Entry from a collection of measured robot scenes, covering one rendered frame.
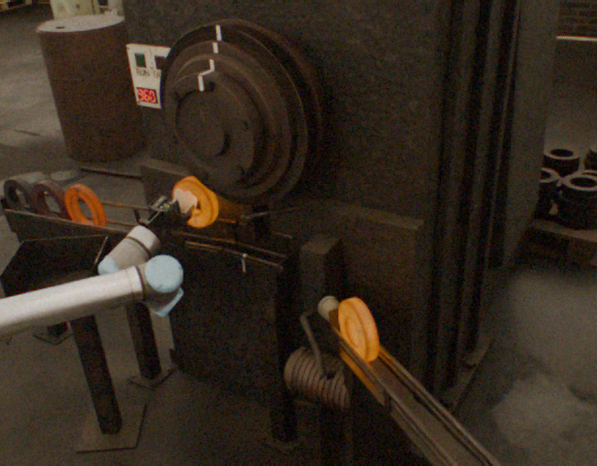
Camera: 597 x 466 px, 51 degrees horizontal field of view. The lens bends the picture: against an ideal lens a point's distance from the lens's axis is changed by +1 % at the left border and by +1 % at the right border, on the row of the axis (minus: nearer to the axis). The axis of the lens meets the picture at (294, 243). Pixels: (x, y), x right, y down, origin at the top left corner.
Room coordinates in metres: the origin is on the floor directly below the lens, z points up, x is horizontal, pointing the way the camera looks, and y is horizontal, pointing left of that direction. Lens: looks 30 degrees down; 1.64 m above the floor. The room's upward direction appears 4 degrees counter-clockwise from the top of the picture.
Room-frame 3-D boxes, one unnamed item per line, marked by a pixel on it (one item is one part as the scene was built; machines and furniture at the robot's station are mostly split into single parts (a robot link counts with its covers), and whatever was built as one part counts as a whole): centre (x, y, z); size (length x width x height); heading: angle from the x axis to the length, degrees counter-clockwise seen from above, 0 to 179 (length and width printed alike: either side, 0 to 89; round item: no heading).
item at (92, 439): (1.60, 0.70, 0.36); 0.26 x 0.20 x 0.72; 91
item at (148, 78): (1.84, 0.35, 1.15); 0.26 x 0.02 x 0.18; 56
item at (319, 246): (1.44, -0.07, 0.68); 0.11 x 0.08 x 0.24; 146
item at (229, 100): (1.48, 0.18, 1.11); 0.28 x 0.06 x 0.28; 56
